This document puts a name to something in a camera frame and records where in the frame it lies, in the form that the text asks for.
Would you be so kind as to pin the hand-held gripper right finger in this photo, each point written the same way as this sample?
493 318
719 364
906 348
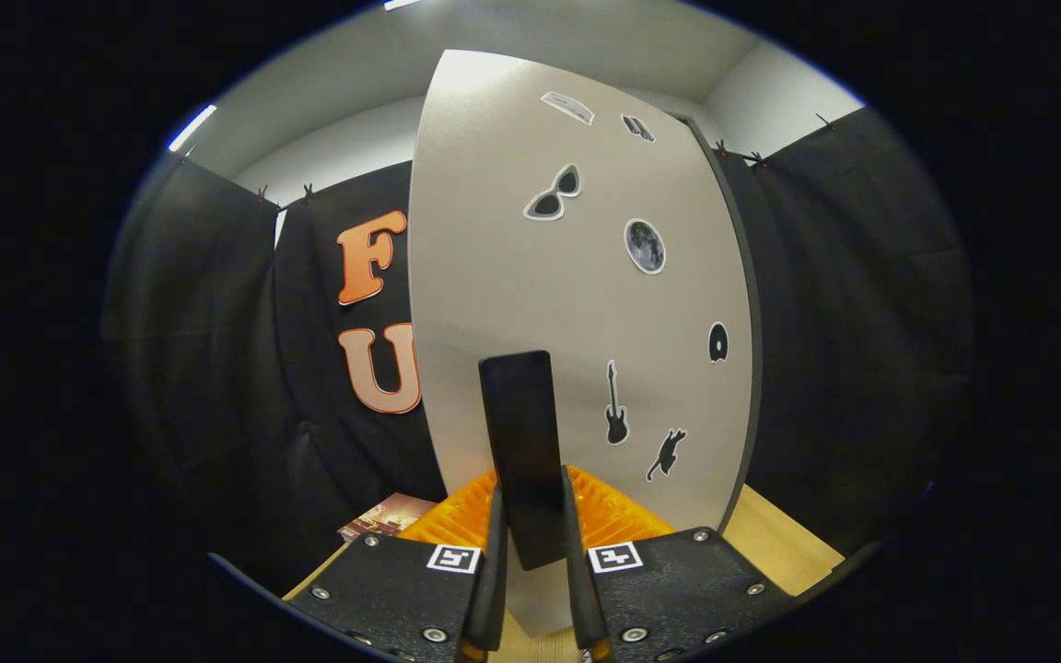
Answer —
581 589

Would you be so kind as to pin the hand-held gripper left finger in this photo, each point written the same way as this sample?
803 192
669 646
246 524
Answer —
494 589

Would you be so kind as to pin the grey shoe cabinet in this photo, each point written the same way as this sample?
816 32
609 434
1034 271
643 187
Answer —
755 350

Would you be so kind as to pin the beige shoe cabinet door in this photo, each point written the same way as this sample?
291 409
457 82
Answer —
512 230

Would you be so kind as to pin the brown book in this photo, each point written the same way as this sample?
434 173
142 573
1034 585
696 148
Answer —
388 516

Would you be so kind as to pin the black backdrop cloth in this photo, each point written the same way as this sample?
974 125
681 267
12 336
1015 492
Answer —
862 368

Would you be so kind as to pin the narrow ceiling light strip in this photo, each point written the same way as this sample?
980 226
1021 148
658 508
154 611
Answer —
192 129

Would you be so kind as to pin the wide ceiling light panel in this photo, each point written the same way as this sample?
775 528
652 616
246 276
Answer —
402 4

